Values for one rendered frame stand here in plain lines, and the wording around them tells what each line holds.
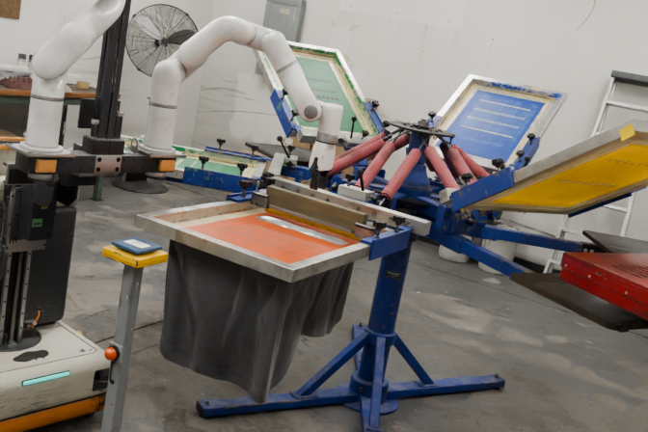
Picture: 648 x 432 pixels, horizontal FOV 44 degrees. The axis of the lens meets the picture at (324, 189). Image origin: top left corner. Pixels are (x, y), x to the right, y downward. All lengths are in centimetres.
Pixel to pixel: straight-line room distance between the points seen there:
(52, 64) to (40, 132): 23
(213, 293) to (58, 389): 90
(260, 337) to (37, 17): 472
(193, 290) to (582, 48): 476
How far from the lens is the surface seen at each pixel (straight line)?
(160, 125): 277
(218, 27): 272
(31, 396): 312
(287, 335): 247
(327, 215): 279
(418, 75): 712
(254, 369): 247
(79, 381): 321
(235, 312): 245
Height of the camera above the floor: 163
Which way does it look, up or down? 11 degrees down
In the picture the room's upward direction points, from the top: 11 degrees clockwise
